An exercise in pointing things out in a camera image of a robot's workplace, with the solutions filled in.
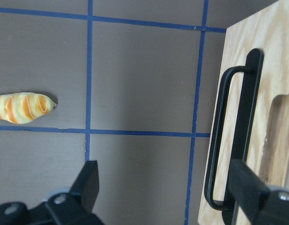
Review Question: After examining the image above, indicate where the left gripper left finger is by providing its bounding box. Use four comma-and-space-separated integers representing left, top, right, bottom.
0, 161, 103, 225

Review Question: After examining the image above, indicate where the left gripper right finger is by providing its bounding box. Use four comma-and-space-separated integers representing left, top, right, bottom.
228, 159, 289, 225

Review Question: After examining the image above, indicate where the toy bread loaf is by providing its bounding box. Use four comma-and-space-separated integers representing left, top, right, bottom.
0, 92, 57, 124

